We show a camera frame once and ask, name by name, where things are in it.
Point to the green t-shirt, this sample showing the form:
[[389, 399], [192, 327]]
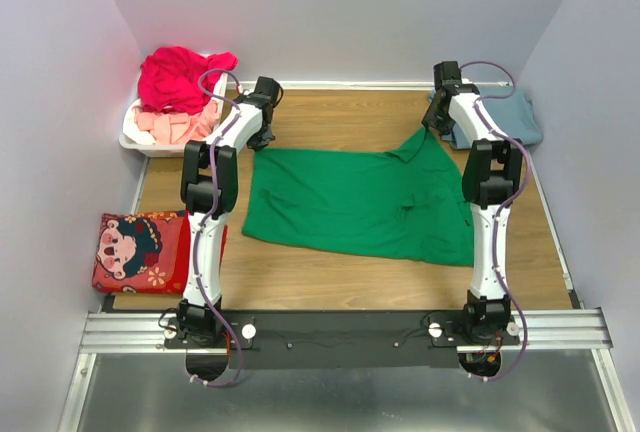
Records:
[[405, 203]]

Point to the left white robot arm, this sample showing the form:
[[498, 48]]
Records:
[[209, 191]]

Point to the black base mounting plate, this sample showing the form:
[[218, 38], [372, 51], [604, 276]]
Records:
[[266, 340]]

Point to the magenta t-shirt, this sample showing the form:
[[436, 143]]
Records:
[[169, 79]]

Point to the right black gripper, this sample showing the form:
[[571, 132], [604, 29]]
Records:
[[445, 127]]

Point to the pink t-shirt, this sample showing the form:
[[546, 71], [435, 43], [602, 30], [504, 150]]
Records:
[[178, 128]]

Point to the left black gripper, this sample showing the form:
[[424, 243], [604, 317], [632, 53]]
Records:
[[259, 143]]

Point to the white cloth in bin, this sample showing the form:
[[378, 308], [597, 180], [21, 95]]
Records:
[[133, 133]]

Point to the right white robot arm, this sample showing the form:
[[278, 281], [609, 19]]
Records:
[[490, 184]]

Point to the folded blue t-shirt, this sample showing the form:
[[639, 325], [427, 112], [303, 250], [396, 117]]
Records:
[[513, 115]]

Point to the white plastic bin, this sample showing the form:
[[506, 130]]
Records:
[[213, 83]]

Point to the red cartoon folded cloth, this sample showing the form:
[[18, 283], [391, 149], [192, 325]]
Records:
[[143, 253]]

